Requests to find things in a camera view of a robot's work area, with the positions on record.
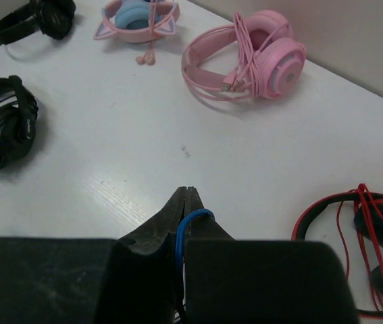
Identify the pink gaming headset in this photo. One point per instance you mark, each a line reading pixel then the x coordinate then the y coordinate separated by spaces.
pixel 270 60

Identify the red black headphones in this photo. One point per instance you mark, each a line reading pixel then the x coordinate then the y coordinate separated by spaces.
pixel 368 222

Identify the pink blue cat headphones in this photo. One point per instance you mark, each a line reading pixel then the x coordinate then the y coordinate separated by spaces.
pixel 139 22

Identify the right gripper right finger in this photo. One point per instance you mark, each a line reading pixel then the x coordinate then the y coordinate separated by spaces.
pixel 204 226

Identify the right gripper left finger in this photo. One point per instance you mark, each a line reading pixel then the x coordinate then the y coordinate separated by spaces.
pixel 152 235

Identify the black headset with microphone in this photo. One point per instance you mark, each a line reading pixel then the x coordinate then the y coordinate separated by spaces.
pixel 18 114

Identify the black headphones back left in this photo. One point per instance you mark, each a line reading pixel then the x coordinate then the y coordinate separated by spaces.
pixel 54 19

